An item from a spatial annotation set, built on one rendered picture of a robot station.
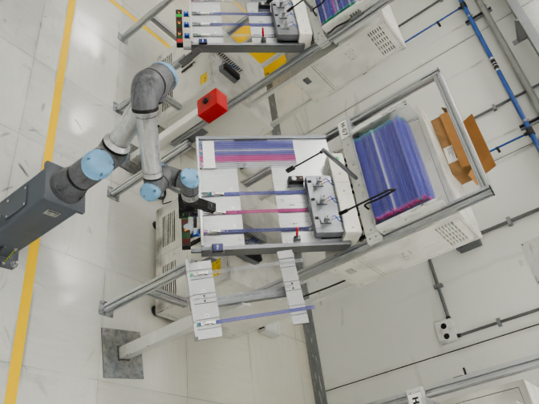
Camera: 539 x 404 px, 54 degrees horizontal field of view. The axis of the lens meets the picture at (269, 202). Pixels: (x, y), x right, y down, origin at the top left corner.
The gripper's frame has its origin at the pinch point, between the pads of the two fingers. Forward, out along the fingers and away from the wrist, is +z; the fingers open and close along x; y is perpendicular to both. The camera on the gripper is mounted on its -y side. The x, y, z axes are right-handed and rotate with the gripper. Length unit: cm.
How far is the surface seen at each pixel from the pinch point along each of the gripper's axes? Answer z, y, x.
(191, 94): 53, -2, -138
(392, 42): 4, -131, -135
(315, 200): 4, -59, -12
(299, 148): 10, -58, -51
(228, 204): 9.8, -16.9, -15.7
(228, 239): 9.8, -15.5, 3.9
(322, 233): 5, -59, 6
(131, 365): 73, 34, 39
